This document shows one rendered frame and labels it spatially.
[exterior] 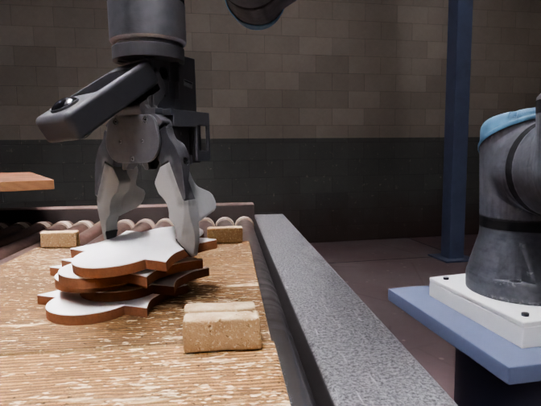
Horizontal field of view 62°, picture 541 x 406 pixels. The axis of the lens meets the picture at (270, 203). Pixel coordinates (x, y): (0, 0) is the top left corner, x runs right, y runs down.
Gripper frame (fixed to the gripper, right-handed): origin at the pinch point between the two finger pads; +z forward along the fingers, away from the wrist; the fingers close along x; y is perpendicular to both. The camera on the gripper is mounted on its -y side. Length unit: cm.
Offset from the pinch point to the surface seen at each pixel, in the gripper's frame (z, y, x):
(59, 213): 5, 39, 69
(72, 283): 2.0, -7.6, 1.3
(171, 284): 3.4, -0.1, -3.5
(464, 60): -92, 438, 20
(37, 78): -90, 261, 408
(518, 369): 12.7, 16.5, -33.8
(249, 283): 5.6, 9.8, -6.4
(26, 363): 5.4, -14.6, -2.8
